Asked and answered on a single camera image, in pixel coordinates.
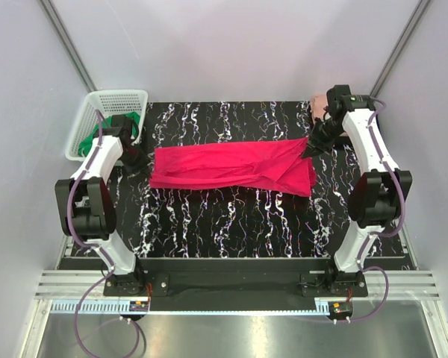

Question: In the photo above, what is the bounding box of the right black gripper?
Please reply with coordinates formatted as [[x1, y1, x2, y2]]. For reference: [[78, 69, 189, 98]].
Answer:
[[301, 117, 344, 160]]

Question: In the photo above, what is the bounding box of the red t-shirt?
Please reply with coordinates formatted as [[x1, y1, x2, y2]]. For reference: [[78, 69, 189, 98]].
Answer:
[[149, 138, 317, 198]]

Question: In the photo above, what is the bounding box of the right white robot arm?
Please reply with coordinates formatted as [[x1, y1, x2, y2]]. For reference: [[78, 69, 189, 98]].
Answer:
[[302, 84, 412, 297]]

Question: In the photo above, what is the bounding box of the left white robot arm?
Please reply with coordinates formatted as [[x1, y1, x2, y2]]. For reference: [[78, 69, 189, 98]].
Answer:
[[55, 110, 149, 296]]

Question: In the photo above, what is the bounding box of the green t-shirt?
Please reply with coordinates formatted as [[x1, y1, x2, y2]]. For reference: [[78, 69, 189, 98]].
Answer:
[[78, 112, 140, 157]]

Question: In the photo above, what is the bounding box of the white plastic basket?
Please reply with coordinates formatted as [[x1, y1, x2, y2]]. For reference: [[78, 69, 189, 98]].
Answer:
[[65, 89, 149, 166]]

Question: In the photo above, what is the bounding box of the folded pink t-shirt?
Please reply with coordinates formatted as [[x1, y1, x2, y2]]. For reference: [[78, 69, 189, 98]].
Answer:
[[310, 94, 330, 125]]

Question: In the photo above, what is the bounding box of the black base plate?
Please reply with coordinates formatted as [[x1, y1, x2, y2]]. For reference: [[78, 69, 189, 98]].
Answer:
[[104, 258, 367, 313]]

